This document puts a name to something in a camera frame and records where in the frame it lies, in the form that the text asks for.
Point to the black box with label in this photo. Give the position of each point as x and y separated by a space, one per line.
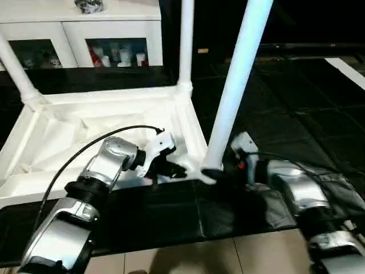
214 25

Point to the small white jar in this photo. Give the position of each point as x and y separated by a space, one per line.
141 59

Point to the white glass door cabinet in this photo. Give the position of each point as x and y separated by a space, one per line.
71 28

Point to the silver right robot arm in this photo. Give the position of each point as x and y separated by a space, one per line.
308 194

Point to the black work mat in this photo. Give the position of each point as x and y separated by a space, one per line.
285 114

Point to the red white bottle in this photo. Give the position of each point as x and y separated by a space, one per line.
94 57

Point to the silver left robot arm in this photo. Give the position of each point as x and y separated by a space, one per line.
108 160

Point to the white plastic table top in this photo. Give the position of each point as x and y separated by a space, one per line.
114 108

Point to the white toy figurine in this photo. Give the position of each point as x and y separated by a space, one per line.
54 61

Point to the small yellow label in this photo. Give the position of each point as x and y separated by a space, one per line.
203 50

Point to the dark crumpled bundle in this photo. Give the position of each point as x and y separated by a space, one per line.
89 6

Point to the black long rail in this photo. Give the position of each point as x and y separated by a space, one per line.
308 47

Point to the white plastic table leg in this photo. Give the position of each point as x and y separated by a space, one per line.
242 71
186 42
17 71

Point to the dark rounded foot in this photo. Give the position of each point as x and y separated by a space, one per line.
137 272

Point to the white flat strip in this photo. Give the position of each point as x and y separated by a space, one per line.
346 71

